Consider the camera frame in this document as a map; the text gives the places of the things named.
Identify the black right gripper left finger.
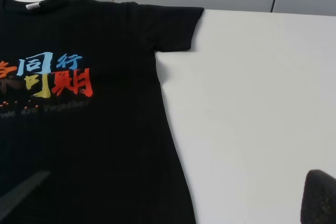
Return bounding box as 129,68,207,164
1,171,50,213

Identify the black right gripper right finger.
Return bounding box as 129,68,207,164
300,169,335,224

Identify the black printed t-shirt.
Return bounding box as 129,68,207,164
1,0,204,223

